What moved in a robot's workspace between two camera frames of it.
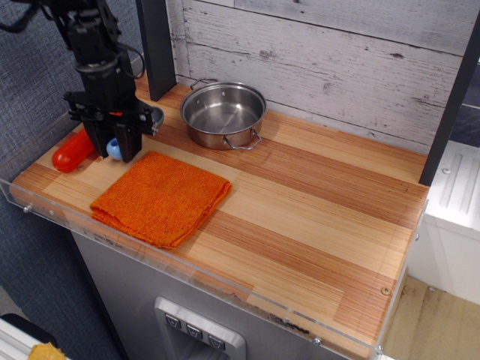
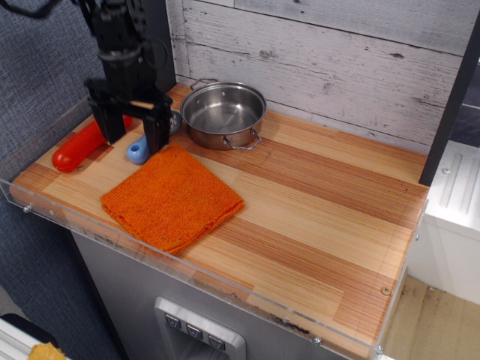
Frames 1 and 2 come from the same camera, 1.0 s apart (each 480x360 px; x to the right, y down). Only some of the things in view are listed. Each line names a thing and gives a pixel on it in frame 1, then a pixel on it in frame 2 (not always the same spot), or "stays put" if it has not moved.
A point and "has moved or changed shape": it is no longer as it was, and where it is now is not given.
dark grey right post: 445,126 stays put
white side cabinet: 445,254 stays put
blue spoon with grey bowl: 113,149 to 138,154
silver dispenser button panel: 187,335 stays put
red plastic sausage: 73,152 stays put
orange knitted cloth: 160,199 has moved or changed shape
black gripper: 109,97 to 128,86
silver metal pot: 220,115 stays put
